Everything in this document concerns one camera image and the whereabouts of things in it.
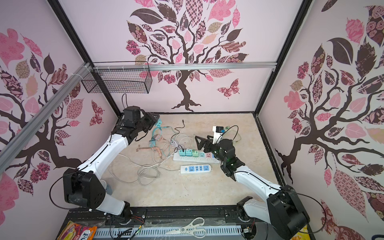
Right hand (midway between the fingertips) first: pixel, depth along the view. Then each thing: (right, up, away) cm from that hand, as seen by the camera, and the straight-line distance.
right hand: (201, 135), depth 79 cm
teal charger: (-23, +7, +1) cm, 24 cm away
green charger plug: (-3, -12, +11) cm, 17 cm away
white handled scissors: (-4, -44, -9) cm, 45 cm away
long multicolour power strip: (+5, -15, +14) cm, 21 cm away
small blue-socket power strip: (-5, -21, +9) cm, 23 cm away
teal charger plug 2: (-8, -11, +11) cm, 18 cm away
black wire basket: (-53, +37, +16) cm, 67 cm away
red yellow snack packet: (-60, -44, -11) cm, 75 cm away
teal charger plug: (-12, -12, +11) cm, 20 cm away
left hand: (-24, +10, +4) cm, 26 cm away
